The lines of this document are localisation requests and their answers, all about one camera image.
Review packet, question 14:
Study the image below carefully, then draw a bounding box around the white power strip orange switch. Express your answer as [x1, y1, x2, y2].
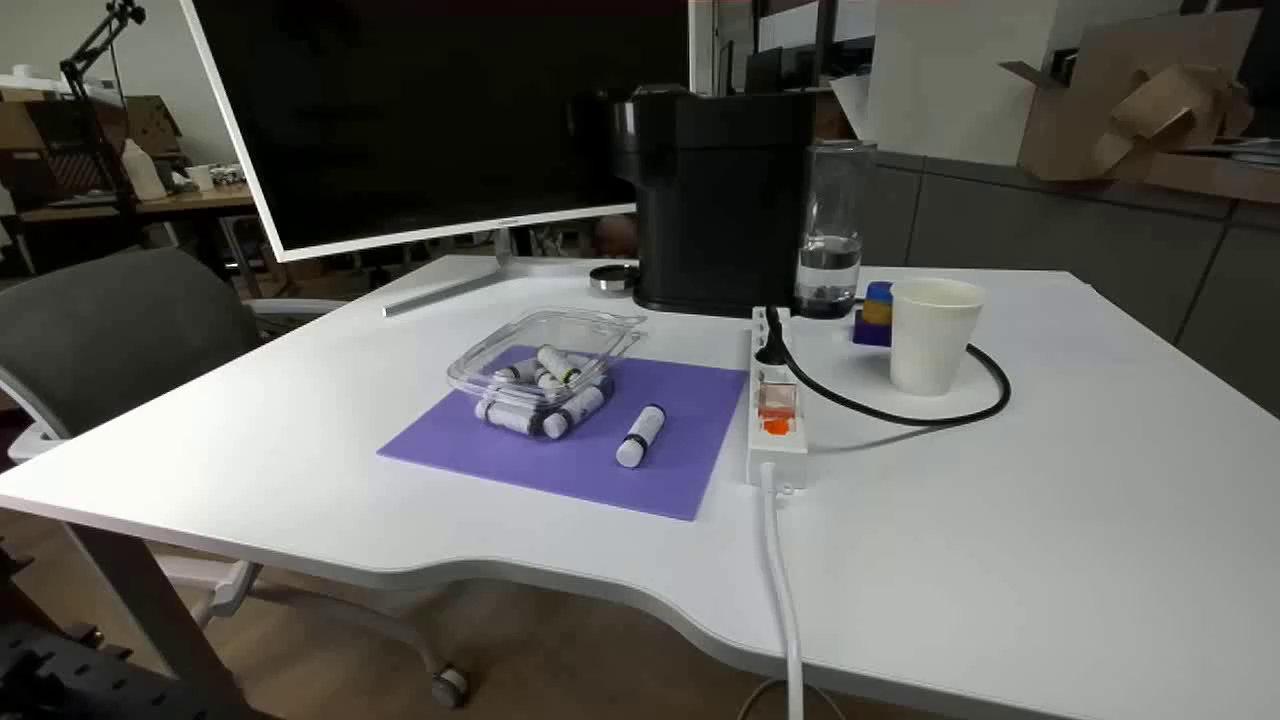
[744, 304, 817, 491]

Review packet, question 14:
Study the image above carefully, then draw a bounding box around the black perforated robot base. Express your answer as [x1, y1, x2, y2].
[0, 619, 257, 720]

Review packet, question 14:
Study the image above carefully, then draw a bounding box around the clear plastic container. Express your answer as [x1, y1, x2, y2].
[445, 307, 652, 421]

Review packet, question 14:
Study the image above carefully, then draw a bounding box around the white tube with black band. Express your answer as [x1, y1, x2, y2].
[532, 343, 578, 389]
[473, 391, 544, 441]
[612, 405, 666, 471]
[536, 386, 607, 443]

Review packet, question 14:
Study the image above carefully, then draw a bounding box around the round black metal dish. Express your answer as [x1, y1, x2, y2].
[586, 262, 643, 302]

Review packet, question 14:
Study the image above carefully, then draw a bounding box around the purple mat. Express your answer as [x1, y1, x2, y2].
[377, 350, 751, 524]

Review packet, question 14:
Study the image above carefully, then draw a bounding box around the black coffee machine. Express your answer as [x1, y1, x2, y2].
[612, 83, 821, 321]

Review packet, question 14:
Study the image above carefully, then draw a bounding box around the white monitor stand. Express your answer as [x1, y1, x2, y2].
[377, 228, 536, 321]

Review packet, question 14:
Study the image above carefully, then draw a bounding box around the blue and yellow block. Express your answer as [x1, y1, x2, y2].
[850, 278, 895, 351]

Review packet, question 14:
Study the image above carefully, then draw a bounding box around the white paper cup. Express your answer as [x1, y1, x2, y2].
[886, 278, 991, 399]

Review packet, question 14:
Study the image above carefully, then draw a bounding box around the large white-framed monitor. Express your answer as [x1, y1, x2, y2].
[177, 0, 695, 268]

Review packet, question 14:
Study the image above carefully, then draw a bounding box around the grey low cabinet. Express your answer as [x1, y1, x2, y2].
[850, 153, 1280, 415]

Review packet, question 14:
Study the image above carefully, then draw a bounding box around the brown cardboard box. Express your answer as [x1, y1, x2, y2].
[1000, 9, 1280, 207]

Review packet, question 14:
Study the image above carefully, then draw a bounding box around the grey office chair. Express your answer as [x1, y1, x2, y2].
[0, 243, 473, 714]

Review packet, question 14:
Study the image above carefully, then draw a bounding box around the grey table leg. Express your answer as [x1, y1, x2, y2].
[63, 524, 250, 720]

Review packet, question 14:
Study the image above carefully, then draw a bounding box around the wooden background desk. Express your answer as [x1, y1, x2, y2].
[0, 180, 260, 278]

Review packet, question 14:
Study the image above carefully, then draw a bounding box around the white power strip cable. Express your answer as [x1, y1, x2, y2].
[751, 455, 812, 720]

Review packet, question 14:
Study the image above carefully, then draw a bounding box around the black power cable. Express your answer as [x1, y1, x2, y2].
[754, 307, 1015, 433]

